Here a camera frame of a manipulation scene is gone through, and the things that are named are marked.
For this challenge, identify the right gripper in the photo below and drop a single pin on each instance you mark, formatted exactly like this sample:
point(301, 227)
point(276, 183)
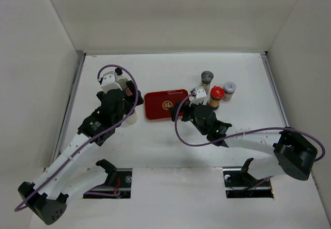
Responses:
point(186, 108)

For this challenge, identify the white-capped spice jar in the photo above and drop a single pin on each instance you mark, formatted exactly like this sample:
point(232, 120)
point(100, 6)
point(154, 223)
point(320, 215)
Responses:
point(229, 89)

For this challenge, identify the tall dark sauce bottle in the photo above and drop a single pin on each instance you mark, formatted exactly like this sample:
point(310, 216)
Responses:
point(122, 80)

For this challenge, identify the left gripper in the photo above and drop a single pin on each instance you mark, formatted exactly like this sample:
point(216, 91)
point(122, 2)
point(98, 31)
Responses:
point(139, 100)

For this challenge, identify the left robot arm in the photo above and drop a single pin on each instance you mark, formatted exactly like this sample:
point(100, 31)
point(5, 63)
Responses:
point(49, 195)

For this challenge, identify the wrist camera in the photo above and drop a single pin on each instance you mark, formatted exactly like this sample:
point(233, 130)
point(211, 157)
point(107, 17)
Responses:
point(109, 81)
point(198, 95)

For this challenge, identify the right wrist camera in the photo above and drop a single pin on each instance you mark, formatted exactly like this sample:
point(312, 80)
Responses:
point(198, 95)

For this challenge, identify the red lacquer tray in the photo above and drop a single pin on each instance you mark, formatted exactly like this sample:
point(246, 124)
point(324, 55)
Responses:
point(157, 104)

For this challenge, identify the black-capped white shaker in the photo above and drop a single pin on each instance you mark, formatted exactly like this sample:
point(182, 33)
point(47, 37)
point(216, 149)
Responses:
point(132, 119)

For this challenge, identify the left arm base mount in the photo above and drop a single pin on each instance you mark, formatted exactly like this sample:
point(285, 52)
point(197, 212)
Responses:
point(116, 186)

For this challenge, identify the red-capped spice jar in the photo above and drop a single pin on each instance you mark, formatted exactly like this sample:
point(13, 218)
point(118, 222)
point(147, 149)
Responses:
point(215, 96)

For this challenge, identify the grey-capped white shaker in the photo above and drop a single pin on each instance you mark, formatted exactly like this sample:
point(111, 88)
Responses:
point(206, 79)

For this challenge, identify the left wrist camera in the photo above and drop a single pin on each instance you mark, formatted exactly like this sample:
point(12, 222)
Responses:
point(109, 81)

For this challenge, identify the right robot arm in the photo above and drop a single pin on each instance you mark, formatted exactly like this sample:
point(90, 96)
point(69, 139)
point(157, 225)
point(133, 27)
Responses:
point(288, 151)

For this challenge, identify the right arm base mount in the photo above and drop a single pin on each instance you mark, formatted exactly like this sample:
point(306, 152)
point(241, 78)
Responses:
point(239, 184)

